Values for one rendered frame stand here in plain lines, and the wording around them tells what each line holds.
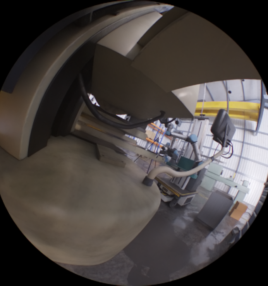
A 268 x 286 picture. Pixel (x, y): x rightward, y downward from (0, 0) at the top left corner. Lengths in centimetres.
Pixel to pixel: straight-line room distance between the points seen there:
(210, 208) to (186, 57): 170
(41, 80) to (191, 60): 37
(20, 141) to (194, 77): 51
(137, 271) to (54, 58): 106
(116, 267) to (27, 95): 90
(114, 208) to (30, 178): 21
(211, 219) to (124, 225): 159
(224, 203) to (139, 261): 130
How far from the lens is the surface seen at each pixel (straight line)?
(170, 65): 33
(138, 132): 140
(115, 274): 80
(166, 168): 48
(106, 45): 45
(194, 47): 29
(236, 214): 329
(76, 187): 26
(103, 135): 142
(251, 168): 993
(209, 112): 982
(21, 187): 23
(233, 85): 1032
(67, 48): 30
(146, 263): 90
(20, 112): 29
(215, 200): 168
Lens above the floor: 76
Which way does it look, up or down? level
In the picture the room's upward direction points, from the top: 23 degrees clockwise
